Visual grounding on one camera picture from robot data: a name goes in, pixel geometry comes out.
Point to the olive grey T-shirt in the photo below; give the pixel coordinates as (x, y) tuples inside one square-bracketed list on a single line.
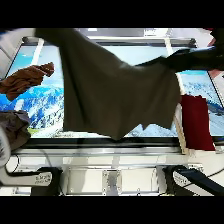
[(106, 93)]

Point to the red garment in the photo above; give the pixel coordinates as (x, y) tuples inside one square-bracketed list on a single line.
[(198, 123)]

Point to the rust brown garment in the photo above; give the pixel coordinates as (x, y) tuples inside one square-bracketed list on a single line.
[(23, 80)]

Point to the dark brown garment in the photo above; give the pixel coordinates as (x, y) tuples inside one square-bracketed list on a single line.
[(15, 128)]

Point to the black garment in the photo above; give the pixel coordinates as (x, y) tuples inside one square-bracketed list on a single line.
[(219, 36)]

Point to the silver frame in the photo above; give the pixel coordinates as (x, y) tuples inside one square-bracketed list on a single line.
[(113, 181)]

